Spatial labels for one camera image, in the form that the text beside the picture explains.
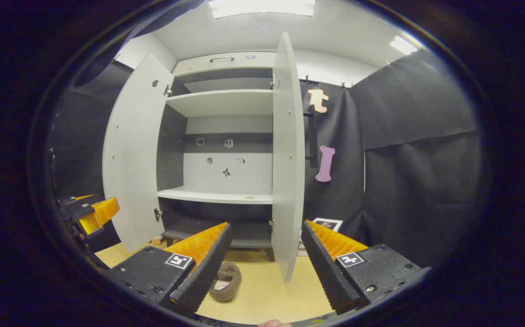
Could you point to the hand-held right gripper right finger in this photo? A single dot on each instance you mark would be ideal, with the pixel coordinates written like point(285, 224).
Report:
point(326, 268)

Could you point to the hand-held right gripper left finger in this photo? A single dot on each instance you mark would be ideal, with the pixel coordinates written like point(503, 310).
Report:
point(207, 272)

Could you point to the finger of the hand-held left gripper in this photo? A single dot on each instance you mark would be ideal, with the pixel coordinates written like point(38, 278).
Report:
point(101, 213)
point(69, 200)

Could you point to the brown fuzzy shoe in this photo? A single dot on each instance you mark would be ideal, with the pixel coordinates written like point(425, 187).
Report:
point(230, 277)

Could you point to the white cabinet door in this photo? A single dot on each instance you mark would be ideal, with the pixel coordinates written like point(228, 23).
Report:
point(135, 150)
point(287, 159)

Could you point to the grey white shoe cabinet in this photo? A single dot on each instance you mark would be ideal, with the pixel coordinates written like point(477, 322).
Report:
point(226, 175)

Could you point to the thin book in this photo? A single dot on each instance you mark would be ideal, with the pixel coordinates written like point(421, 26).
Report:
point(302, 245)

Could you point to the white booklet with photo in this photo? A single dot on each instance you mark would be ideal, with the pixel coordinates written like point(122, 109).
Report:
point(328, 224)

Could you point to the small orange toy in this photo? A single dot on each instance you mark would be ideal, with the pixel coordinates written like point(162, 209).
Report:
point(156, 241)

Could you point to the small ceiling light panel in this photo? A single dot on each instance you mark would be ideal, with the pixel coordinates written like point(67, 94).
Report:
point(403, 45)

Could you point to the large ceiling light panel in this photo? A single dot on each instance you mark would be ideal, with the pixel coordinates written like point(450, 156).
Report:
point(262, 7)

